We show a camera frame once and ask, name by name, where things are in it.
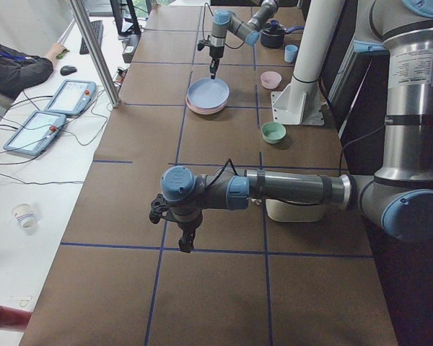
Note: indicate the paper cup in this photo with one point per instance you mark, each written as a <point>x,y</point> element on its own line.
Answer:
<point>25,216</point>

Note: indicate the black computer mouse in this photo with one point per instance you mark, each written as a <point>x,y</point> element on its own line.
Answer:
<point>67,70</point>

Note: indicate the far teach pendant tablet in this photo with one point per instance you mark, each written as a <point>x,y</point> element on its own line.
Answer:
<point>72,97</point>

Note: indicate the pink plate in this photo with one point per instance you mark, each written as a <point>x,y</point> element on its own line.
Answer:
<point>205,111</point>

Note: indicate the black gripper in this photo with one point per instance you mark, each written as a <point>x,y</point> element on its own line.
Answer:
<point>215,52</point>
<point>187,226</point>

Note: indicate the light blue cup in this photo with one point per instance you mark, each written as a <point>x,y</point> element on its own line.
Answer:
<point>290,53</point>

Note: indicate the red cylinder object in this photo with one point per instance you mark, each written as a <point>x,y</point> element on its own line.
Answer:
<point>15,320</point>

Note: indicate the seated person dark jacket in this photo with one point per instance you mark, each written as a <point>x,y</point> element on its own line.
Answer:
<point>19,71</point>

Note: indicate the pink bowl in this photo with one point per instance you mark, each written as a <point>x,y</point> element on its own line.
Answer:
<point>270,79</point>

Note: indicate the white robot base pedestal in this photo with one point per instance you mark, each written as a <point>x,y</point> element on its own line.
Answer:
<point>299,103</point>

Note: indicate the person's hand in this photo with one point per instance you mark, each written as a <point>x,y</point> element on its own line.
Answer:
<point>54,51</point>

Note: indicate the aluminium frame post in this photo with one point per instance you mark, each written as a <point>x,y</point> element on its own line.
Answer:
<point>82,19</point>

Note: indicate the dark blue saucepan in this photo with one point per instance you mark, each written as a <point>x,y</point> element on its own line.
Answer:
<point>273,33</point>

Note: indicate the cream toaster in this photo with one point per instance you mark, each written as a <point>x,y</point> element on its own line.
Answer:
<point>288,213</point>

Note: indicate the near teach pendant tablet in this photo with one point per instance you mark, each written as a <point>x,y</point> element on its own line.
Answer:
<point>36,134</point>

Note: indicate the teach pendant tablet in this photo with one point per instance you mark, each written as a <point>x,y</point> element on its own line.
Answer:
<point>72,97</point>
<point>36,134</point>

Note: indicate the green bowl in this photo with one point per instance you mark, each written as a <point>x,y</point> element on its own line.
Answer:
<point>273,132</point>

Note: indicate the blue plate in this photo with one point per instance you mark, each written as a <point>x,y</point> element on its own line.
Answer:
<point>208,93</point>

